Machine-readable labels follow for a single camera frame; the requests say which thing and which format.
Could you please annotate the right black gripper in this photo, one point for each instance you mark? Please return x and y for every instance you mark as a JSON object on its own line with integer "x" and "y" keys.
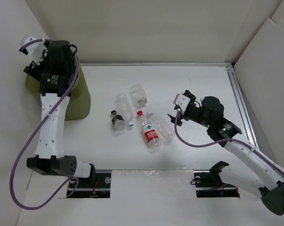
{"x": 187, "y": 93}

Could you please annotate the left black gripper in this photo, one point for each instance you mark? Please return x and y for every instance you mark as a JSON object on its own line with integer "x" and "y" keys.
{"x": 37, "y": 70}

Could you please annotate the clear ribbed plastic bottle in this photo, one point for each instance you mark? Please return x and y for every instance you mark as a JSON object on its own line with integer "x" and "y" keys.
{"x": 162, "y": 127}

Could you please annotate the red label water bottle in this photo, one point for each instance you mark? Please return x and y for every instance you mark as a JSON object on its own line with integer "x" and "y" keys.
{"x": 152, "y": 139}

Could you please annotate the wide clear plastic jar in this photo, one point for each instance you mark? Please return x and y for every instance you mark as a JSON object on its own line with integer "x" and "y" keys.
{"x": 138, "y": 95}

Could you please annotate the clear bottle blue cap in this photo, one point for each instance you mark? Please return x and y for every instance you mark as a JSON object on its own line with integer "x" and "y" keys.
{"x": 125, "y": 109}

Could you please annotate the black label small bottle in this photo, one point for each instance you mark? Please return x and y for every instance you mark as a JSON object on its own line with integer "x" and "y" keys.
{"x": 117, "y": 122}

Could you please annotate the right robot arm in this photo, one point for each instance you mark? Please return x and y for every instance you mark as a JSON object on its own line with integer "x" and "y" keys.
{"x": 268, "y": 182}

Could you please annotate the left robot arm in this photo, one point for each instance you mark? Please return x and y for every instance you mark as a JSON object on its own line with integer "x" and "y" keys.
{"x": 49, "y": 158}

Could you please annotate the green plastic waste bin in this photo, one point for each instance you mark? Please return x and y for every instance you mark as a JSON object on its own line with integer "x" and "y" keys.
{"x": 79, "y": 99}

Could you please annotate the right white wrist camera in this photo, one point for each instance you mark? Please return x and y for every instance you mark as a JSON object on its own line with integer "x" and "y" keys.
{"x": 181, "y": 102}

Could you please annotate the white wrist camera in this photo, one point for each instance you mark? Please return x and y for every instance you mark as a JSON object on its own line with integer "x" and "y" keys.
{"x": 33, "y": 47}
{"x": 181, "y": 102}

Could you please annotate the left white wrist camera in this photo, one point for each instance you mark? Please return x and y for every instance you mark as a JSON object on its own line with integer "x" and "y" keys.
{"x": 33, "y": 47}

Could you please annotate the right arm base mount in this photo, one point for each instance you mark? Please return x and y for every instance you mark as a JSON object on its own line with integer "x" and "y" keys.
{"x": 208, "y": 183}

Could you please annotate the aluminium rail right edge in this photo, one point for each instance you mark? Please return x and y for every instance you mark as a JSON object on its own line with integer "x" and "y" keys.
{"x": 246, "y": 122}

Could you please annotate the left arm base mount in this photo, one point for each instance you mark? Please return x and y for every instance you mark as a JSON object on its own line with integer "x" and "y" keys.
{"x": 85, "y": 189}

